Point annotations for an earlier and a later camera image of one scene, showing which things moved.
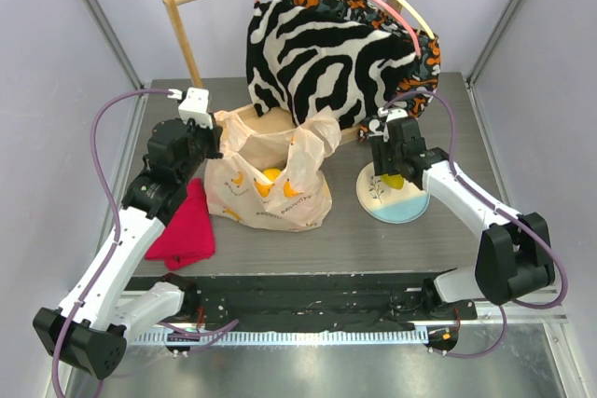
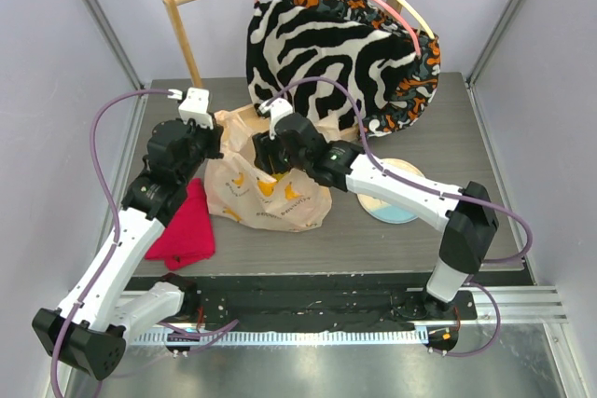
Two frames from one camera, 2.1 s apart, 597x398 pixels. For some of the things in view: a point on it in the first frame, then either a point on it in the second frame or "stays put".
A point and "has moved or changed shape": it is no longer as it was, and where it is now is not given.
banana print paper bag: x=272 y=181 stays put
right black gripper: x=384 y=161 to x=263 y=153
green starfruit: x=394 y=180 has moved or changed shape
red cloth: x=189 y=235 stays put
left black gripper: x=213 y=134 stays put
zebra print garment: x=302 y=64 stays put
